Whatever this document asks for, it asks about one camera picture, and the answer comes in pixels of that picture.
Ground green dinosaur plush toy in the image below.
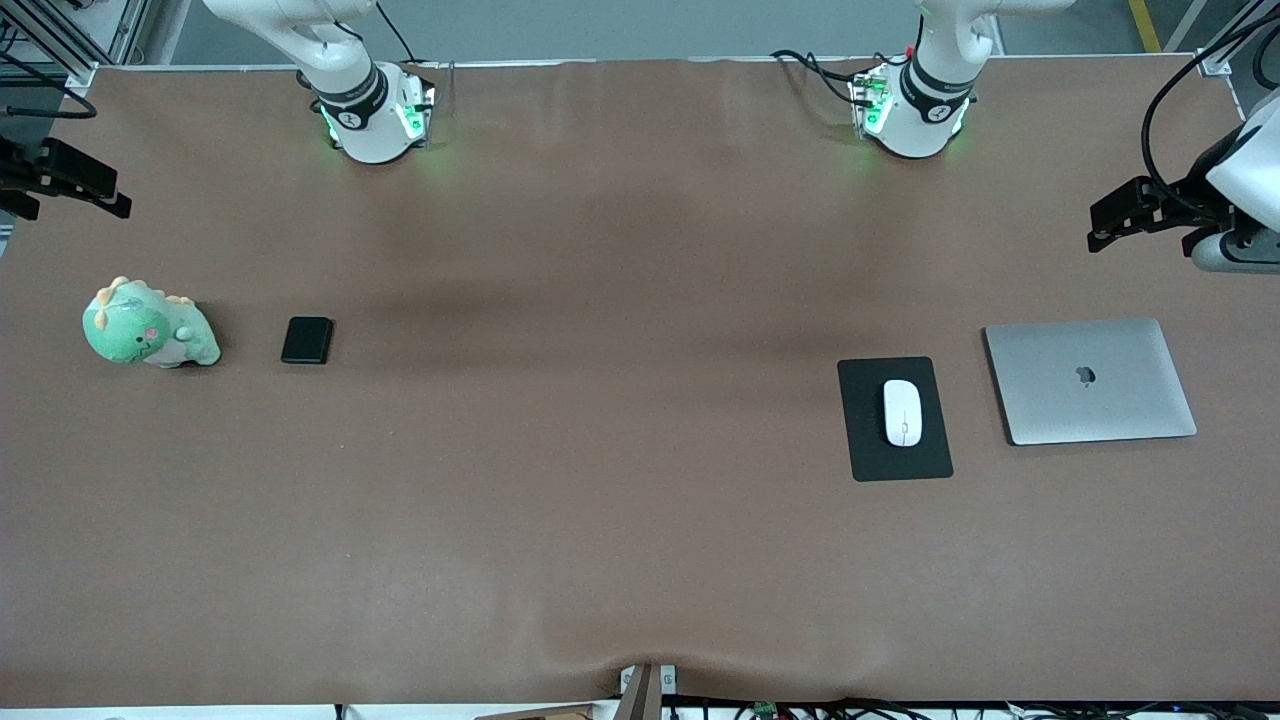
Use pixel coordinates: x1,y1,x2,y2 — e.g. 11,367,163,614
82,276,223,369

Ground black right base cable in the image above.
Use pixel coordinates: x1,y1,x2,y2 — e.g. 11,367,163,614
375,0,421,66

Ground brown table cover mat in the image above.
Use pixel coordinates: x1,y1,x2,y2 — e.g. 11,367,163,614
0,55,1280,707

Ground black phone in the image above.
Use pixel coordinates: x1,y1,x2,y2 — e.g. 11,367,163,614
280,316,335,366

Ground silver closed laptop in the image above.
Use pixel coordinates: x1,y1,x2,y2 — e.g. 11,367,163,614
983,318,1199,447

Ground black mouse pad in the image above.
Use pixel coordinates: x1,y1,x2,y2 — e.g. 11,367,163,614
837,356,955,483

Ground aluminium frame post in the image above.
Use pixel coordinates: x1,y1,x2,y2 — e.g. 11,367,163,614
1195,0,1280,76
0,0,151,98

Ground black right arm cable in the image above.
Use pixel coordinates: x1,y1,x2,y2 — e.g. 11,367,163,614
0,50,99,121

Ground black left base cables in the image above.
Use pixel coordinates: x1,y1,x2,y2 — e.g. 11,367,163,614
770,48,881,111

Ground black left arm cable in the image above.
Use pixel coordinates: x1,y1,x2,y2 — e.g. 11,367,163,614
1142,10,1280,191

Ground white computer mouse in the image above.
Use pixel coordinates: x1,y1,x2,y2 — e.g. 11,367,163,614
881,378,924,448

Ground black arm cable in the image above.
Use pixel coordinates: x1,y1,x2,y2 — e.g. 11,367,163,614
1142,10,1280,191
0,50,99,121

